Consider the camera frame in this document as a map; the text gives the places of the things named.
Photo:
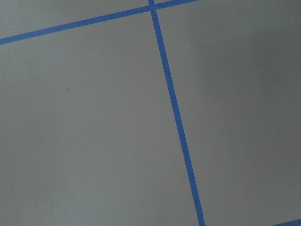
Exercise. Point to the blue tape grid line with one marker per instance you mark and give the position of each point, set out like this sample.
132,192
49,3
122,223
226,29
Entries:
176,112

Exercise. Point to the brown paper table cover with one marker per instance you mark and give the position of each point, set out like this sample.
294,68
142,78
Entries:
87,130

